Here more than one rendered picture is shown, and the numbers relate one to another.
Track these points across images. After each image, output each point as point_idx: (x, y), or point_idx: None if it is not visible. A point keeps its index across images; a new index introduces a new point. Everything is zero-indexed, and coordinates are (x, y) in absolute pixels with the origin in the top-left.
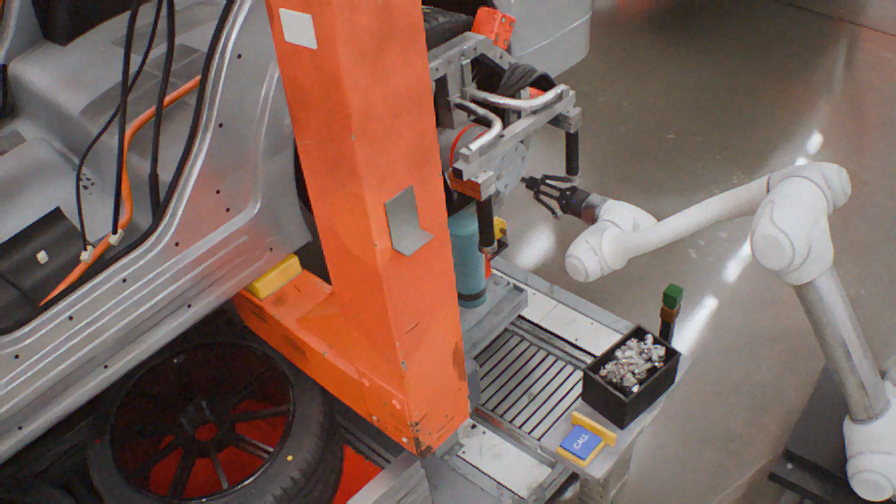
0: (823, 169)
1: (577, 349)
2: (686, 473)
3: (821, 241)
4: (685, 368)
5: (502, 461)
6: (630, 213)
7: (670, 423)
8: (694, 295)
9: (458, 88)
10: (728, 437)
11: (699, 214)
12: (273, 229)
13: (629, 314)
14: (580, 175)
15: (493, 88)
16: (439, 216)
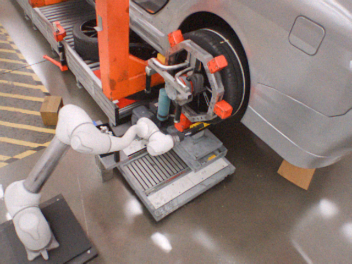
0: (82, 132)
1: (169, 184)
2: (100, 205)
3: (59, 124)
4: (104, 164)
5: (128, 148)
6: (158, 138)
7: (125, 209)
8: (190, 251)
9: (192, 62)
10: (106, 227)
11: (125, 134)
12: (164, 45)
13: (187, 216)
14: (175, 120)
15: None
16: (106, 34)
